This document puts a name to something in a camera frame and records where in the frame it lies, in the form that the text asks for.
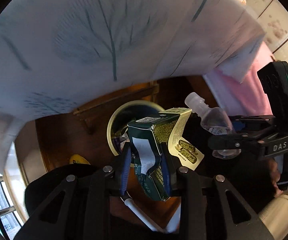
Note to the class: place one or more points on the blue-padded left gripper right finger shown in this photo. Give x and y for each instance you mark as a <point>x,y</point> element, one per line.
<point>175,176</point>

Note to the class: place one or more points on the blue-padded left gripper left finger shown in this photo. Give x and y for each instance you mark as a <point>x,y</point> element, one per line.
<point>117,173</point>

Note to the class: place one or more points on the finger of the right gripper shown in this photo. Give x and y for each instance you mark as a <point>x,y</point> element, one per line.
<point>231,145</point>
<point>251,123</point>

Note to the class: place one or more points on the dark green yellow carton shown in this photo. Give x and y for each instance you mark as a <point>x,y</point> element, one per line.
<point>154,135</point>

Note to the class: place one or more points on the clear plastic bottle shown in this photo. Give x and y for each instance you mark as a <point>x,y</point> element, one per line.
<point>214,120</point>

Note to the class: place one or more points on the white right sleeve forearm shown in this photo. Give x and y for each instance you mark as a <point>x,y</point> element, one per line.
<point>275,216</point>

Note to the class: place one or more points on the yellow-rimmed trash bin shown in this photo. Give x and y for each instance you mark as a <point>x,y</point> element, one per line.
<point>130,111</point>

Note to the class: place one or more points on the person's right hand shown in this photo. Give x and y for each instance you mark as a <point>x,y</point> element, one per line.
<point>275,175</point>

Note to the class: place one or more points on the pink bed sheet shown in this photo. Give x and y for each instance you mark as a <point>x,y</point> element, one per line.
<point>242,98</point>

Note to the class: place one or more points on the floral wardrobe doors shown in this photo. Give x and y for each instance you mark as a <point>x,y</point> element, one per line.
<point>276,22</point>

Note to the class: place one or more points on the window with metal grille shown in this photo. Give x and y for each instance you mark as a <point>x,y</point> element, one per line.
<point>13,213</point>

